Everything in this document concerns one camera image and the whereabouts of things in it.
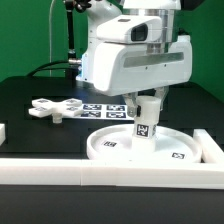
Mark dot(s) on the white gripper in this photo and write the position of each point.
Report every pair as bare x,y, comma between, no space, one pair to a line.
122,69

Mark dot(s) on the white round table top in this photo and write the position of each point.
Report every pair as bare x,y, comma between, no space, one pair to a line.
117,144

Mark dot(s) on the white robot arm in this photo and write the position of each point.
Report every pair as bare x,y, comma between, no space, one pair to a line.
102,11

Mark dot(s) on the white marker sheet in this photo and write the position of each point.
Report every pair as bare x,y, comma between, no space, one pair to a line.
104,112

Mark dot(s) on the white cross-shaped table base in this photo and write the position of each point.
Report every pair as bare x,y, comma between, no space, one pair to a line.
58,110

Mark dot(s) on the white left fence block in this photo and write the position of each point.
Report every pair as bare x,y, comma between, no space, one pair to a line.
2,133

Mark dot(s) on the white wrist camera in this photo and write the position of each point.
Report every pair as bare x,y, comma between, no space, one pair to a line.
131,29

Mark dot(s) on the white right fence rail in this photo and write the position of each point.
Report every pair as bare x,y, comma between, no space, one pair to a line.
211,152

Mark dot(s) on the white fence rail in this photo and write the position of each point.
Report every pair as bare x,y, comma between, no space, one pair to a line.
211,152
94,173

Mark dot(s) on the white front fence rail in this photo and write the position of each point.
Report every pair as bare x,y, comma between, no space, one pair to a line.
94,173

